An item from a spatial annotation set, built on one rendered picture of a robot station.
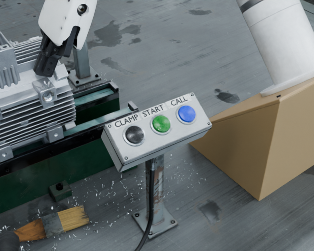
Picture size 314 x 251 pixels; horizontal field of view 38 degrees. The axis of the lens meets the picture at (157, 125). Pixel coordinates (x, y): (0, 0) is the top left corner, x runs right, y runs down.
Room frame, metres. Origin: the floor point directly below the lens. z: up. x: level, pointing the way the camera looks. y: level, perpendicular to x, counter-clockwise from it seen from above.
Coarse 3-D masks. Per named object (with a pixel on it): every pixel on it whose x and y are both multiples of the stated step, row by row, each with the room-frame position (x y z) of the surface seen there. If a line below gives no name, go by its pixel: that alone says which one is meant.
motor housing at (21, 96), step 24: (24, 48) 0.74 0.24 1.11; (24, 72) 0.70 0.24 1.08; (0, 96) 0.65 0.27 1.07; (24, 96) 0.65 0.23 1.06; (72, 96) 0.69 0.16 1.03; (0, 120) 0.62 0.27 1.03; (24, 120) 0.63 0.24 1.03; (48, 120) 0.66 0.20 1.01; (72, 120) 0.69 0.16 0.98; (0, 144) 0.61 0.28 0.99; (24, 144) 0.67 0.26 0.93
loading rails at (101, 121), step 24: (96, 96) 0.85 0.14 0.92; (96, 120) 0.77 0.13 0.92; (48, 144) 0.68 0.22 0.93; (72, 144) 0.70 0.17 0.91; (96, 144) 0.73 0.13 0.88; (0, 168) 0.62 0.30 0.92; (24, 168) 0.64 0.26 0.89; (48, 168) 0.67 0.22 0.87; (72, 168) 0.69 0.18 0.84; (96, 168) 0.72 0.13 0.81; (0, 192) 0.61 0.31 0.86; (24, 192) 0.64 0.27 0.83; (48, 192) 0.66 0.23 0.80
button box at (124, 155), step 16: (192, 96) 0.63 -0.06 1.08; (144, 112) 0.59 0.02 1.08; (160, 112) 0.59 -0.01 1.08; (176, 112) 0.60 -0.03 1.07; (112, 128) 0.55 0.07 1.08; (144, 128) 0.56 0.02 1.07; (176, 128) 0.57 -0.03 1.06; (192, 128) 0.58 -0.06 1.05; (208, 128) 0.59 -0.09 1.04; (112, 144) 0.54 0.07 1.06; (128, 144) 0.53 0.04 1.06; (144, 144) 0.54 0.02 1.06; (160, 144) 0.54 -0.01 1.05; (176, 144) 0.57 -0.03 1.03; (128, 160) 0.51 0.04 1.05; (144, 160) 0.54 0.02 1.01
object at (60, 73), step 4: (36, 36) 0.82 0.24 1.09; (60, 64) 0.71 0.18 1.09; (56, 68) 0.70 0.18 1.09; (60, 68) 0.71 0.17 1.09; (64, 68) 0.71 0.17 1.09; (56, 72) 0.70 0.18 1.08; (60, 72) 0.70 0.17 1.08; (64, 72) 0.70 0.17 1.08; (56, 76) 0.69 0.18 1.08; (60, 76) 0.69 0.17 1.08; (64, 76) 0.70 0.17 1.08; (56, 80) 0.70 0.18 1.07; (68, 124) 0.70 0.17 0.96; (72, 124) 0.70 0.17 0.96; (64, 128) 0.70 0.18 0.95; (68, 128) 0.69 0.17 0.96; (72, 128) 0.71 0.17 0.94
